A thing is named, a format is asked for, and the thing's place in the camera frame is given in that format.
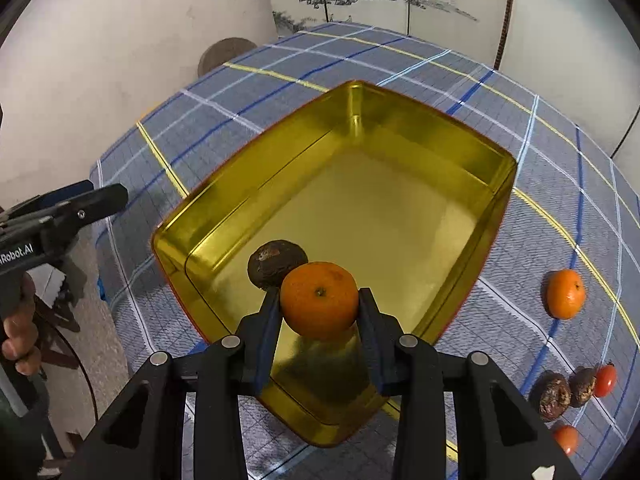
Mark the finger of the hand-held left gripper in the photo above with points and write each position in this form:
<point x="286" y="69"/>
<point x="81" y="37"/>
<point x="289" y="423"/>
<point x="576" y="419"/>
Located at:
<point x="75" y="191"/>
<point x="95" y="202"/>

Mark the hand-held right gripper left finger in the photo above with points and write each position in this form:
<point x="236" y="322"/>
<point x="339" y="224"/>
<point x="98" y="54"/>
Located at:
<point x="267" y="332"/>

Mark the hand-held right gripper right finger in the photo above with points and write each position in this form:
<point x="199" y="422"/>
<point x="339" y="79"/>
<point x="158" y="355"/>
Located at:
<point x="369" y="332"/>

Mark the orange tangerine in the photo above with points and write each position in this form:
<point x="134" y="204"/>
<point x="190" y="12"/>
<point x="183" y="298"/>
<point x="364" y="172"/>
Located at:
<point x="565" y="295"/>
<point x="320" y="305"/>

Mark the dark brown wrinkled fruit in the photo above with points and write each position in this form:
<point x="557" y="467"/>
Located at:
<point x="582" y="387"/>
<point x="550" y="396"/>
<point x="270" y="262"/>

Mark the gold metal tin box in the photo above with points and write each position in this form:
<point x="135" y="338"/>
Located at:
<point x="375" y="210"/>

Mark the red cherry tomato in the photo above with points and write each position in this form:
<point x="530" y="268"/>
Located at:
<point x="566" y="440"/>
<point x="605" y="380"/>

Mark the person's left hand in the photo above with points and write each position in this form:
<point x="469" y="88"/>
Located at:
<point x="17" y="337"/>

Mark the white cardboard piece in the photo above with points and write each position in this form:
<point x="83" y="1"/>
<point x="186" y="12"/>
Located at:
<point x="54" y="282"/>

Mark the blue cloth scrap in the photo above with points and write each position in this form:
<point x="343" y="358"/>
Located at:
<point x="101" y="287"/>

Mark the round grey millstone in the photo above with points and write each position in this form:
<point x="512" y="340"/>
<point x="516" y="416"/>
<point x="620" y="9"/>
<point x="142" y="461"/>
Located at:
<point x="220" y="55"/>

